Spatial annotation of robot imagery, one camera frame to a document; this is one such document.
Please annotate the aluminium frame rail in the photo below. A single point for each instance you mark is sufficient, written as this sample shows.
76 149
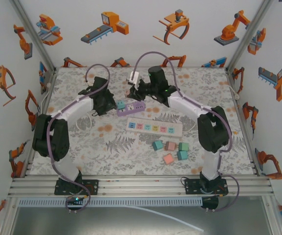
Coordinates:
140 187

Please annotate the white power strip coloured sockets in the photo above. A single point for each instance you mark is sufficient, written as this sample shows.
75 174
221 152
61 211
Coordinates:
178 129

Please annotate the grey wall socket plate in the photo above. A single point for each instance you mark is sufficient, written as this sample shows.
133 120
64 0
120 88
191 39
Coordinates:
48 79

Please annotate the mint green charger plug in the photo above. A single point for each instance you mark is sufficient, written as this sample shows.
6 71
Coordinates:
184 147

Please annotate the floral table cloth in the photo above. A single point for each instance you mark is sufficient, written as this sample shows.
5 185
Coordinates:
140 151

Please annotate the purple power strip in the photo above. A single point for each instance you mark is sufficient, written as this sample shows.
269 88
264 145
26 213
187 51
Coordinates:
137 107

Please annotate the black round disc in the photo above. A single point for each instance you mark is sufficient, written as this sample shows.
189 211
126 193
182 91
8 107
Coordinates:
210 203

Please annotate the teal blue charger plug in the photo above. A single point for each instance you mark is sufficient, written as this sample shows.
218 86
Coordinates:
158 145

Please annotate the small circuit board with light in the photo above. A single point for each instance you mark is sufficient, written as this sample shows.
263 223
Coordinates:
74 200

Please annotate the dark teal charger plug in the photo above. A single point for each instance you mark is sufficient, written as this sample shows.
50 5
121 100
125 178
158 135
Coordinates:
182 155

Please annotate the aluminium corner post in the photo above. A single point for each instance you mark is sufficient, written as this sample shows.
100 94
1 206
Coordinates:
250 31
33 31

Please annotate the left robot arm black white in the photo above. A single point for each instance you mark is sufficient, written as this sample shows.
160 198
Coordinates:
50 137

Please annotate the light pink charger plug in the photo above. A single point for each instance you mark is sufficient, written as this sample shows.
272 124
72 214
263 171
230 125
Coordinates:
168 159

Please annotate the brownish pink charger plug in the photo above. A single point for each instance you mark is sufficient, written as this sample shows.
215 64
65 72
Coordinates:
171 146

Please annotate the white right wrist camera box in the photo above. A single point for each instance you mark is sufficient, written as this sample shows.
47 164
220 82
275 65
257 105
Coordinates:
133 77

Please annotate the thin white tube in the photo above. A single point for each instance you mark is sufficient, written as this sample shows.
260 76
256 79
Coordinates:
170 217

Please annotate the small pink charger plug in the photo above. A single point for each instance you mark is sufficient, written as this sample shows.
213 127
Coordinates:
125 92

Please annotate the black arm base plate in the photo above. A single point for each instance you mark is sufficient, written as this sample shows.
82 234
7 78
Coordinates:
93 187
192 187

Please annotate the small teal charger plug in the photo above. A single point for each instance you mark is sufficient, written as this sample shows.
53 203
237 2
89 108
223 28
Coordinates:
120 105

